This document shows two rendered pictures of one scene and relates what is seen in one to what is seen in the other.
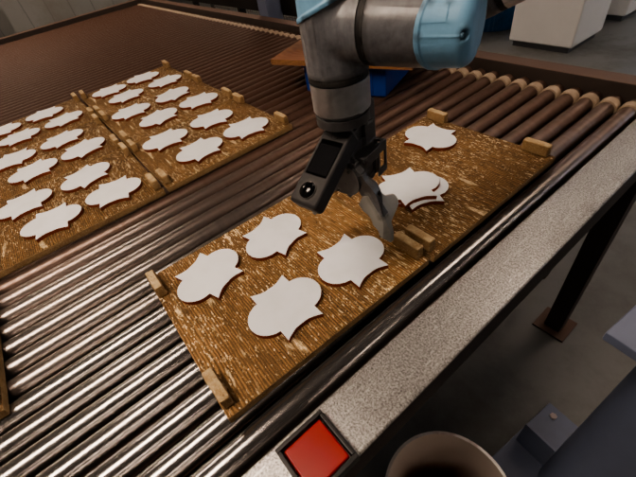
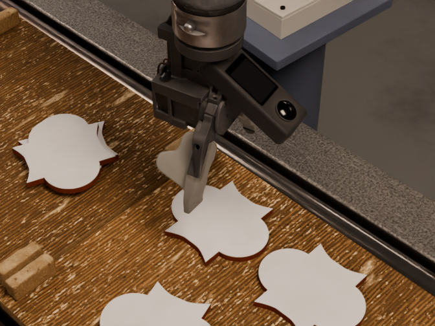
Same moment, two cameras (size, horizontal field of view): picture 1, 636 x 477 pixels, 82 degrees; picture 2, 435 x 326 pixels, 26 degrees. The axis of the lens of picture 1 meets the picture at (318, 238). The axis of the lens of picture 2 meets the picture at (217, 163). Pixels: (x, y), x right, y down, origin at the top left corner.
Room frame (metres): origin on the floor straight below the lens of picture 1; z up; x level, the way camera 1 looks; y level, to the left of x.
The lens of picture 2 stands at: (0.66, 0.68, 1.80)
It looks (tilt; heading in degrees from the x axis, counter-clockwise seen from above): 45 degrees down; 254
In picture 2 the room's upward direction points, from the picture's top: straight up
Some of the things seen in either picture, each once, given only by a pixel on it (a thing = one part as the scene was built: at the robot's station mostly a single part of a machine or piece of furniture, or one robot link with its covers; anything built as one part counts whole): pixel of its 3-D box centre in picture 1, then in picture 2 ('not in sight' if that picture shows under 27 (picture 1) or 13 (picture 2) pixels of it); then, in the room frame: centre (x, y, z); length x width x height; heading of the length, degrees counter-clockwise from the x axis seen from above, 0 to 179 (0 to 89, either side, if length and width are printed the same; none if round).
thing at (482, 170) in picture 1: (429, 173); (11, 139); (0.68, -0.28, 0.93); 0.41 x 0.35 x 0.02; 121
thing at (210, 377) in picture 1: (217, 388); not in sight; (0.26, 0.18, 0.95); 0.06 x 0.02 x 0.03; 30
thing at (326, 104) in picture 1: (338, 94); (207, 15); (0.46, -0.06, 1.24); 0.08 x 0.08 x 0.05
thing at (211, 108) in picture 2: (349, 147); (202, 74); (0.46, -0.07, 1.16); 0.09 x 0.08 x 0.12; 135
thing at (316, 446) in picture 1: (316, 455); not in sight; (0.15, 0.06, 0.92); 0.06 x 0.06 x 0.01; 31
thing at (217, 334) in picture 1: (281, 272); (235, 316); (0.47, 0.08, 0.93); 0.41 x 0.35 x 0.02; 120
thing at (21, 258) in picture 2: not in sight; (20, 263); (0.69, -0.04, 0.95); 0.06 x 0.02 x 0.03; 31
